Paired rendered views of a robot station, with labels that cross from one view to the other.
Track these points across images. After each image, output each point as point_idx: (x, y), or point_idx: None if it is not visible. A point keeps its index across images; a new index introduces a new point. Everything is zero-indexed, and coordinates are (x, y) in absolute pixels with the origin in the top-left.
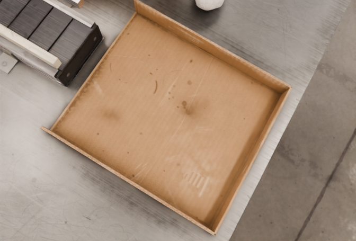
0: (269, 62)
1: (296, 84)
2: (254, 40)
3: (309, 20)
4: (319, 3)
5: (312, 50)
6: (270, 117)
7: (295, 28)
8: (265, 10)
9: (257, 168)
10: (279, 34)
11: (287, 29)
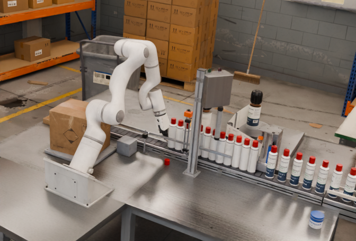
0: (44, 126)
1: (38, 124)
2: (46, 129)
3: (29, 131)
4: (25, 133)
5: (32, 127)
6: (48, 119)
7: (34, 130)
8: (41, 133)
9: None
10: (39, 130)
11: (36, 130)
